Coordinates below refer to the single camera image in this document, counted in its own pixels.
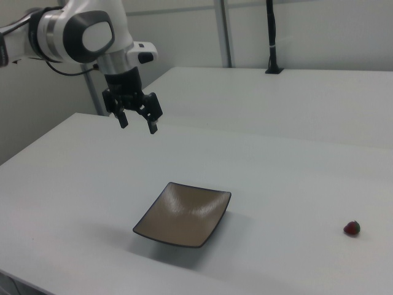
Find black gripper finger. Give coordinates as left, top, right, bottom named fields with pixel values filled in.
left=139, top=92, right=164, bottom=135
left=102, top=88, right=130, bottom=129

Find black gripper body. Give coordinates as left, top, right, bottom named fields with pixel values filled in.
left=103, top=66, right=146, bottom=111

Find square brown ceramic plate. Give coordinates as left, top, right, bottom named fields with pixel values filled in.
left=132, top=181, right=233, bottom=249

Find black camera pole with base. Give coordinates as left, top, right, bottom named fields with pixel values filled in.
left=265, top=0, right=285, bottom=76

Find grey metal partition post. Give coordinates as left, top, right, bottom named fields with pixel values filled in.
left=214, top=0, right=233, bottom=68
left=83, top=63, right=107, bottom=117

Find red strawberry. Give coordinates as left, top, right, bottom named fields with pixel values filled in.
left=343, top=219, right=362, bottom=237

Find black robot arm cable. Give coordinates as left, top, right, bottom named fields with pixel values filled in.
left=42, top=57, right=101, bottom=77

